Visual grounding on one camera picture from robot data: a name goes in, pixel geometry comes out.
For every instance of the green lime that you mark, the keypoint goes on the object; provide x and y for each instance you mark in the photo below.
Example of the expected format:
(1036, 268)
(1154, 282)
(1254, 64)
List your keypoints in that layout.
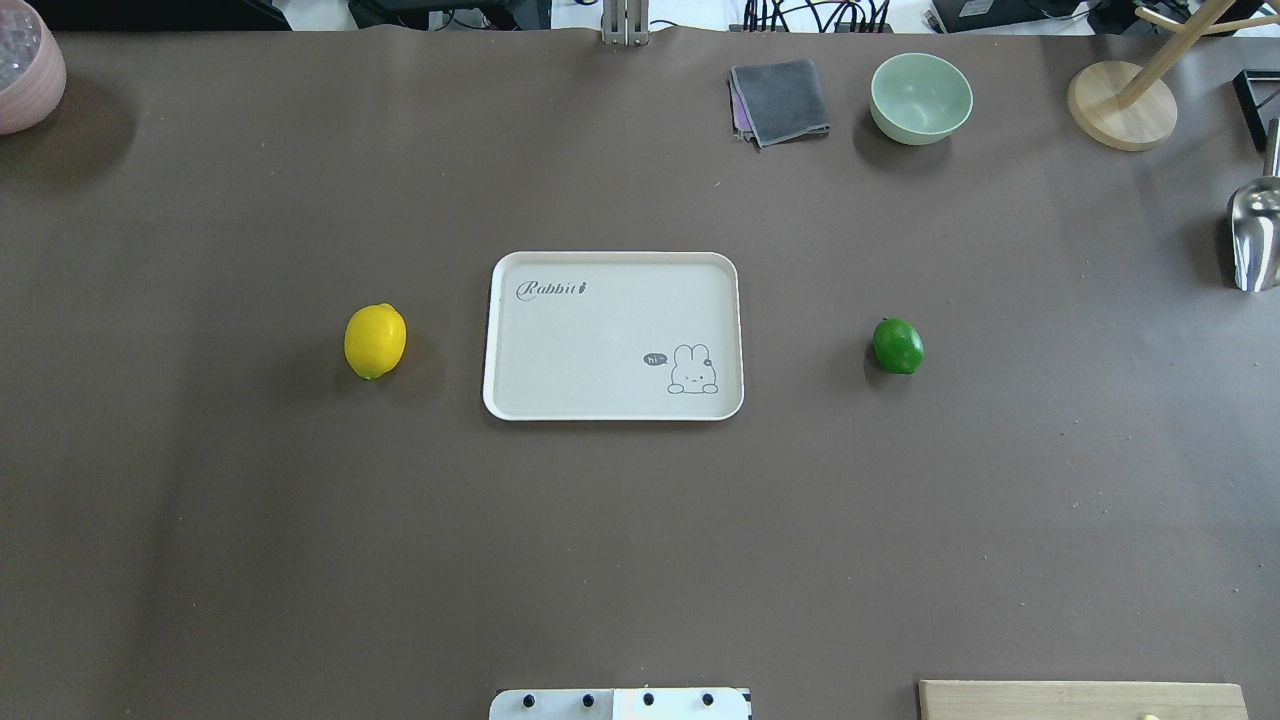
(898, 346)

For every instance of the yellow lemon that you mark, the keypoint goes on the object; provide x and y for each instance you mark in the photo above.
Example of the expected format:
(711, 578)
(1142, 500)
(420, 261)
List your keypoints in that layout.
(374, 340)

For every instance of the wooden mug tree stand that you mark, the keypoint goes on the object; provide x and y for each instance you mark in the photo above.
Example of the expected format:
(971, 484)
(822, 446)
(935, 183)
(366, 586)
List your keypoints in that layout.
(1129, 108)

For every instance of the mint green bowl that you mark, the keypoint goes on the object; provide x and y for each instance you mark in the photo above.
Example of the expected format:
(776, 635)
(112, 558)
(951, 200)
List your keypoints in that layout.
(917, 99)

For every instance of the wooden cutting board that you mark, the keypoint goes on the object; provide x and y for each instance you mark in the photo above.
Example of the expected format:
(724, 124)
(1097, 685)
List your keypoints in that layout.
(1002, 699)

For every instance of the white rabbit tray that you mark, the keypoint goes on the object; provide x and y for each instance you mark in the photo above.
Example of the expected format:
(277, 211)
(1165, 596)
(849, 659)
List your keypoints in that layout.
(614, 336)

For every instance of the pink ribbed bowl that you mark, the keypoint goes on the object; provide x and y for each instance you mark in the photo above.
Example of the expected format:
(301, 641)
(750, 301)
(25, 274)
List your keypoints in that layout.
(33, 72)

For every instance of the grey folded cloth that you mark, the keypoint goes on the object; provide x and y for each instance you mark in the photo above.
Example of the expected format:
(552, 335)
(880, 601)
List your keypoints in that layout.
(778, 102)

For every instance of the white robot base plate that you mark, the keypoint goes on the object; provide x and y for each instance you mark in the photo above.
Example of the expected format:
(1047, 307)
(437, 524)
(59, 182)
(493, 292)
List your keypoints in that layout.
(623, 703)

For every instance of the metal scoop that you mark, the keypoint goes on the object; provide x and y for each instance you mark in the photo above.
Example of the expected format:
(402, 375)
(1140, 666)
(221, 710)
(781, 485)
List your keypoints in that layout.
(1254, 223)

